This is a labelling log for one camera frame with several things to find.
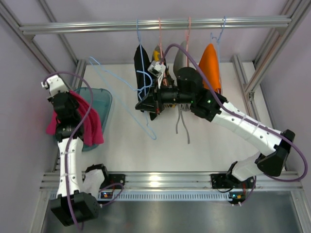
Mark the pink trousers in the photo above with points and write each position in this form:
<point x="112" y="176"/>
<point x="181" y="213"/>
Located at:
<point x="90" y="130"/>

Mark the blue hanger with black trousers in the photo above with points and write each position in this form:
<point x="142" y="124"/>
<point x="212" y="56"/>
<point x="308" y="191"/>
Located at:
<point x="139" y="43"/>

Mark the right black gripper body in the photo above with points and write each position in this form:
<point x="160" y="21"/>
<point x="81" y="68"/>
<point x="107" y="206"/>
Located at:
<point x="157" y="99"/>

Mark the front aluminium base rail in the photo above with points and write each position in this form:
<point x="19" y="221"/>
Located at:
<point x="190" y="181"/>

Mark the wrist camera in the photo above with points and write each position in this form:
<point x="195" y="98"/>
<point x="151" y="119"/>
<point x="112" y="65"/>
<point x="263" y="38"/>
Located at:
<point x="55" y="85"/>
<point x="158" y="70"/>

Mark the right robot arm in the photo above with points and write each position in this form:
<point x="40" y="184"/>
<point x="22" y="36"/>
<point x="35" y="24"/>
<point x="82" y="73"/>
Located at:
<point x="273" y="146"/>

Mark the pink hanger with camouflage trousers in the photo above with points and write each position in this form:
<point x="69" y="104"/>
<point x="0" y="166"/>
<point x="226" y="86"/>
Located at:
<point x="160" y="41"/>

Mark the orange trousers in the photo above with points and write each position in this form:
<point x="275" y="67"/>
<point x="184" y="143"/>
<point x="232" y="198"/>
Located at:
<point x="210" y="67"/>

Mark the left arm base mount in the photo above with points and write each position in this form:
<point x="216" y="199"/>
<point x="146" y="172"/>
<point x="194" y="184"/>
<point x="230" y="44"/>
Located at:
<point x="111" y="189"/>

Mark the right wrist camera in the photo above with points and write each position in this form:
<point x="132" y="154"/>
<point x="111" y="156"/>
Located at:
<point x="158" y="70"/>

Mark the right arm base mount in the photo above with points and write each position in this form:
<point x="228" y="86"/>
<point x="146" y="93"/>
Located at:
<point x="239" y="191"/>

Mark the grey trousers with drawstrings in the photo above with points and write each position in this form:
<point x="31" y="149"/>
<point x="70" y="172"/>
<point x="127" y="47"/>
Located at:
<point x="181" y="61"/>

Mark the camouflage trousers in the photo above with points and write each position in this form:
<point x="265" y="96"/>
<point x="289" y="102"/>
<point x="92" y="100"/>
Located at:
<point x="156" y="57"/>

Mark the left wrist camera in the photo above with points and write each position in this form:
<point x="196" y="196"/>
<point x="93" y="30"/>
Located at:
<point x="55" y="85"/>

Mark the slotted grey cable duct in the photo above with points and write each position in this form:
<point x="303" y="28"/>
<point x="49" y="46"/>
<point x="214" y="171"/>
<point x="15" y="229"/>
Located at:
<point x="127" y="195"/>

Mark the teal plastic bin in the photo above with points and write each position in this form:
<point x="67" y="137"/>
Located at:
<point x="102" y="101"/>

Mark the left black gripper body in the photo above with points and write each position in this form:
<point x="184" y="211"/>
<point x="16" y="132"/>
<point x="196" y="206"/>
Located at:
<point x="60" y="99"/>

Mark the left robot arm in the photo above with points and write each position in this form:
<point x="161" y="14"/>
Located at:
<point x="75" y="124"/>

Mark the pink hanger with grey trousers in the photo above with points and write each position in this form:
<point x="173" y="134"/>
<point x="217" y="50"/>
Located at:
<point x="187" y="40"/>

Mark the aluminium hanging rail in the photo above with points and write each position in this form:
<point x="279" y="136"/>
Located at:
<point x="281" y="21"/>

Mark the black trousers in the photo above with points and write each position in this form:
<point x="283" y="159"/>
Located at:
<point x="141" y="64"/>

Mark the blue hanger with orange trousers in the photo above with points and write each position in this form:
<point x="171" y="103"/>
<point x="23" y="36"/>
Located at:
<point x="218" y="40"/>

